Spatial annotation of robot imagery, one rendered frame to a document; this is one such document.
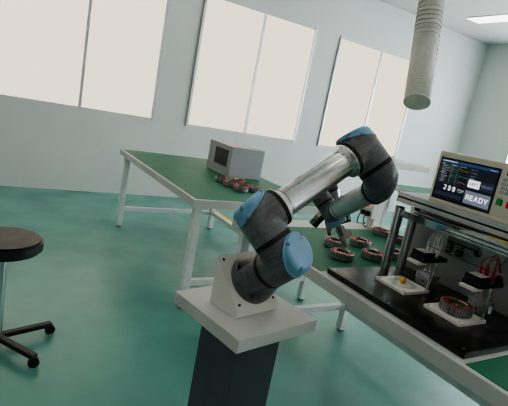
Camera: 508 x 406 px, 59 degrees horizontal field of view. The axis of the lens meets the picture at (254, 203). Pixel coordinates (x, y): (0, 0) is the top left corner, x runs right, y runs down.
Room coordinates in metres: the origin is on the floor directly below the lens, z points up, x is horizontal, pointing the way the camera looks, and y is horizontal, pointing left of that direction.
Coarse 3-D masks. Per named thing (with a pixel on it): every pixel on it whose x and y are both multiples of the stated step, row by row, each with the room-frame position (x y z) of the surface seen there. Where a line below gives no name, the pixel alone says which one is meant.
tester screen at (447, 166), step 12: (444, 168) 1.82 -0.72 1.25; (456, 168) 1.77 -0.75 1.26; (468, 168) 1.73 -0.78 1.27; (480, 168) 1.69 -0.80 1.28; (444, 180) 1.81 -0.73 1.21; (456, 180) 1.76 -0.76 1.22; (480, 180) 1.68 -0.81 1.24; (492, 180) 1.64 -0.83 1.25; (456, 192) 1.75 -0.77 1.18; (480, 192) 1.67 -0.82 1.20
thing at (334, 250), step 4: (332, 248) 2.01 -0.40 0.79; (336, 248) 2.03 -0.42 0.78; (340, 248) 2.04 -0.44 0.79; (332, 252) 1.98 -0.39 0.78; (336, 252) 1.97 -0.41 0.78; (340, 252) 1.97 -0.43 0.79; (344, 252) 2.03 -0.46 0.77; (348, 252) 2.01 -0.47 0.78; (352, 252) 2.01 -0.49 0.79; (332, 256) 1.97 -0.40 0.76; (336, 256) 1.96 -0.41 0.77; (340, 256) 1.95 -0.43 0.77; (344, 256) 1.95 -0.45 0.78; (348, 256) 1.95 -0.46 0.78; (352, 256) 1.97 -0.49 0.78; (340, 260) 1.95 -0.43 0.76; (344, 260) 1.95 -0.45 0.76; (348, 260) 1.95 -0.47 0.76; (352, 260) 1.98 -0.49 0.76
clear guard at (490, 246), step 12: (432, 240) 1.48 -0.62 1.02; (444, 240) 1.46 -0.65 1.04; (468, 240) 1.42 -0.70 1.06; (480, 240) 1.43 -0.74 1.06; (492, 240) 1.47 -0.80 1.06; (504, 240) 1.52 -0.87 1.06; (444, 252) 1.42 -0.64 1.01; (456, 252) 1.40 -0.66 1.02; (468, 252) 1.38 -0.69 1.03; (492, 252) 1.34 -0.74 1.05; (504, 252) 1.32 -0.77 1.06; (480, 264) 1.32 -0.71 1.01; (492, 264) 1.30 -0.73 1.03
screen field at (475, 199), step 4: (468, 192) 1.71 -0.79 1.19; (472, 192) 1.70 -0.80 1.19; (464, 196) 1.72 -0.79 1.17; (468, 196) 1.70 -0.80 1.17; (472, 196) 1.69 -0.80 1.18; (476, 196) 1.68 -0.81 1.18; (480, 196) 1.67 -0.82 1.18; (484, 196) 1.65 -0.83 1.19; (488, 196) 1.64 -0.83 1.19; (464, 200) 1.71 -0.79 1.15; (468, 200) 1.70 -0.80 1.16; (472, 200) 1.69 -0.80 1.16; (476, 200) 1.68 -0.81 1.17; (480, 200) 1.66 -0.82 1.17; (484, 200) 1.65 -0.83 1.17; (488, 200) 1.64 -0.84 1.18; (468, 204) 1.70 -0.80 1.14; (472, 204) 1.69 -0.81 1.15; (476, 204) 1.67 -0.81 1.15; (480, 204) 1.66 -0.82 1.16; (484, 204) 1.65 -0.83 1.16; (488, 204) 1.63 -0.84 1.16; (484, 208) 1.64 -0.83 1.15
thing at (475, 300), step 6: (474, 294) 1.61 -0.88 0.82; (468, 300) 1.59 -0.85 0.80; (474, 300) 1.58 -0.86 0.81; (480, 300) 1.56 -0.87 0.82; (486, 300) 1.56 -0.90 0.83; (474, 306) 1.57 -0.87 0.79; (480, 306) 1.56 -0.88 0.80; (492, 306) 1.55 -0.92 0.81; (474, 312) 1.57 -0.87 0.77; (480, 312) 1.55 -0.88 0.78; (486, 312) 1.54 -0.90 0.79; (492, 312) 1.56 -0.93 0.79
